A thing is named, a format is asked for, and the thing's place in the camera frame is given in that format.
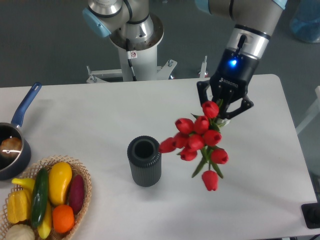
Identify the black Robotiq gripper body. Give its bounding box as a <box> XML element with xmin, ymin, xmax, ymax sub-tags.
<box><xmin>210</xmin><ymin>49</ymin><xmax>259</xmax><ymax>111</ymax></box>

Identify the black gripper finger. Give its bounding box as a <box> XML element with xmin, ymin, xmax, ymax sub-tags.
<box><xmin>196</xmin><ymin>80</ymin><xmax>214</xmax><ymax>106</ymax></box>
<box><xmin>219</xmin><ymin>95</ymin><xmax>254</xmax><ymax>119</ymax></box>

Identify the red tulip bouquet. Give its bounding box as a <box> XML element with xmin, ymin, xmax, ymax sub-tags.
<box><xmin>159</xmin><ymin>100</ymin><xmax>229</xmax><ymax>192</ymax></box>

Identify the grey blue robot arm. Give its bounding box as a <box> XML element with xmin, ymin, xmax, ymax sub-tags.
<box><xmin>82</xmin><ymin>0</ymin><xmax>286</xmax><ymax>120</ymax></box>

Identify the dark grey ribbed vase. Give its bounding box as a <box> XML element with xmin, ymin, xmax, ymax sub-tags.
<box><xmin>127</xmin><ymin>135</ymin><xmax>162</xmax><ymax>187</ymax></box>

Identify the blue transparent container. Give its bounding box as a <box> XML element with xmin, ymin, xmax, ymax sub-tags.
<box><xmin>289</xmin><ymin>0</ymin><xmax>320</xmax><ymax>44</ymax></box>

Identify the black device at edge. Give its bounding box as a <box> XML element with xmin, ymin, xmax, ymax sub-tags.
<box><xmin>301</xmin><ymin>202</ymin><xmax>320</xmax><ymax>229</ymax></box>

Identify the purple sweet potato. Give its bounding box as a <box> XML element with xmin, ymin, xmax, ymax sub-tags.
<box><xmin>68</xmin><ymin>174</ymin><xmax>85</xmax><ymax>215</ymax></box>

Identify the yellow squash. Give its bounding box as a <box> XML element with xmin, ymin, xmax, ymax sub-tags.
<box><xmin>48</xmin><ymin>162</ymin><xmax>73</xmax><ymax>206</ymax></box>

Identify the orange fruit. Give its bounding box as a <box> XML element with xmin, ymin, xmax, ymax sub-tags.
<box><xmin>52</xmin><ymin>204</ymin><xmax>75</xmax><ymax>234</ymax></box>

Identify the woven wicker basket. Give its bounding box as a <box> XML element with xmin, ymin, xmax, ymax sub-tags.
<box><xmin>0</xmin><ymin>154</ymin><xmax>93</xmax><ymax>240</ymax></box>

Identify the blue saucepan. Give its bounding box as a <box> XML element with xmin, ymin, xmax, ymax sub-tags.
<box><xmin>0</xmin><ymin>82</ymin><xmax>42</xmax><ymax>181</ymax></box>

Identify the green cucumber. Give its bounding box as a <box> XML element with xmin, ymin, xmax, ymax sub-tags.
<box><xmin>30</xmin><ymin>168</ymin><xmax>49</xmax><ymax>228</ymax></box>

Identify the brown patty in pan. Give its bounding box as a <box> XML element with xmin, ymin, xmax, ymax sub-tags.
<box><xmin>0</xmin><ymin>137</ymin><xmax>22</xmax><ymax>158</ymax></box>

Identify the yellow banana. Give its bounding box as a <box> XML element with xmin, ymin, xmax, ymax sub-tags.
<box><xmin>11</xmin><ymin>178</ymin><xmax>52</xmax><ymax>240</ymax></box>

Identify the yellow bell pepper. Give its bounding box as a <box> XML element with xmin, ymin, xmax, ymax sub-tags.
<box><xmin>7</xmin><ymin>189</ymin><xmax>32</xmax><ymax>224</ymax></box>

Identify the white garlic bulb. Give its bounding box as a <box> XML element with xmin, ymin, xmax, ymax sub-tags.
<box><xmin>5</xmin><ymin>224</ymin><xmax>36</xmax><ymax>240</ymax></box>

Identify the white frame at right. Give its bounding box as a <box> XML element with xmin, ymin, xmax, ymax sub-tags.
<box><xmin>295</xmin><ymin>86</ymin><xmax>320</xmax><ymax>135</ymax></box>

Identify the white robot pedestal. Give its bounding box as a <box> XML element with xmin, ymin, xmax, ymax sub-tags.
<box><xmin>82</xmin><ymin>8</ymin><xmax>178</xmax><ymax>83</ymax></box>

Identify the black pedestal cable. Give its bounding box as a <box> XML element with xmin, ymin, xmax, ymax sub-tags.
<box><xmin>125</xmin><ymin>38</ymin><xmax>138</xmax><ymax>82</ymax></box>

